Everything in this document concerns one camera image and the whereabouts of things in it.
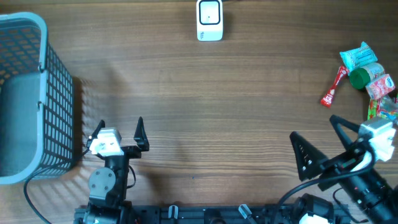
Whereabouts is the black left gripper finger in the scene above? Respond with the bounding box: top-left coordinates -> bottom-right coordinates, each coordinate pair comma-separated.
86,120 -> 105,147
134,116 -> 149,151

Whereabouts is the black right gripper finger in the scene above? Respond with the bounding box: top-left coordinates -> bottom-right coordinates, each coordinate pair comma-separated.
329,114 -> 363,150
290,131 -> 328,181

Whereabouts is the red snack stick packet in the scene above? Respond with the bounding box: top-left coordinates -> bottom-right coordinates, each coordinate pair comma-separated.
320,65 -> 349,108

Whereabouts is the green Haribo candy bag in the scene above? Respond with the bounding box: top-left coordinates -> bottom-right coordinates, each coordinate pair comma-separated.
368,95 -> 397,125

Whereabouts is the small orange white box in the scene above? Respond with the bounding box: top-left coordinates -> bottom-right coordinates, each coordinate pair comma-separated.
366,74 -> 396,100

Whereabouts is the green lid small jar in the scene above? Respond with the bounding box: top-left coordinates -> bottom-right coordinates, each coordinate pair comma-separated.
349,62 -> 385,90

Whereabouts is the mint wet wipes packet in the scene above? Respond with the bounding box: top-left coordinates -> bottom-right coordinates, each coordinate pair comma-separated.
340,42 -> 378,72

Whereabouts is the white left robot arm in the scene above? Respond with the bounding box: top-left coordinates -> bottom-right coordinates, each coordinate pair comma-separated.
74,117 -> 150,224

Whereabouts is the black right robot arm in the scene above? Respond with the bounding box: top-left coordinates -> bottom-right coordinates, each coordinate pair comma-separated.
279,115 -> 397,223

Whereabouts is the white barcode scanner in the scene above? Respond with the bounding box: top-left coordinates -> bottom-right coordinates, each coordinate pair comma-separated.
196,0 -> 224,42

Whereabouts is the grey plastic mesh basket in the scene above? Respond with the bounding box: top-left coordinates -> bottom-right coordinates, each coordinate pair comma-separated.
1,12 -> 75,185

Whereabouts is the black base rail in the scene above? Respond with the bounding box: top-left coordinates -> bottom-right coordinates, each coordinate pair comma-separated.
73,204 -> 351,224

